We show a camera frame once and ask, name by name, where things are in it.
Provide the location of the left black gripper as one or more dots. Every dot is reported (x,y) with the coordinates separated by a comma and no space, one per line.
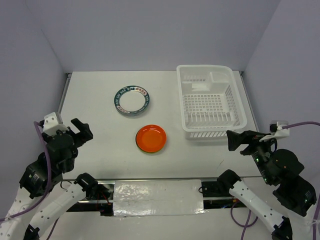
(85,134)

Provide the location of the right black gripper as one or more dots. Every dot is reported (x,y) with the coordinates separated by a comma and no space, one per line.
(234,138)

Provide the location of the teal rim lettered plate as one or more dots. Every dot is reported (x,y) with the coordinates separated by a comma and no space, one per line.
(131,100)

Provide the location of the red orange plate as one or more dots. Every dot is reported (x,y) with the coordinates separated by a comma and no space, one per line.
(151,135)

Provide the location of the yellow patterned plate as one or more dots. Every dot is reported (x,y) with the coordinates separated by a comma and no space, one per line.
(150,150)

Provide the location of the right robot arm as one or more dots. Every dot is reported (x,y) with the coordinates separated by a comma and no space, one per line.
(280,168)

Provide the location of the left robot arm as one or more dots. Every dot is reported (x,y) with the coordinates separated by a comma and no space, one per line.
(25,220)

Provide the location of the white plastic dish rack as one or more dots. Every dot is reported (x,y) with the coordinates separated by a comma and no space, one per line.
(210,102)

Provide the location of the silver foil tape sheet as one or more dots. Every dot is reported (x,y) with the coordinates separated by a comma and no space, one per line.
(157,198)

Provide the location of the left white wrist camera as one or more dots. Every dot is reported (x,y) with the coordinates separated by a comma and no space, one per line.
(52,123)

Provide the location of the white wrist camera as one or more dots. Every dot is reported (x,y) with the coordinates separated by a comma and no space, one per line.
(52,123)
(277,131)

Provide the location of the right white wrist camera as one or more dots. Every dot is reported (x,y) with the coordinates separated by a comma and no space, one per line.
(277,131)

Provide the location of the black metal base rail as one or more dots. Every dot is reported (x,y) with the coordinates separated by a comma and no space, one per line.
(213,198)

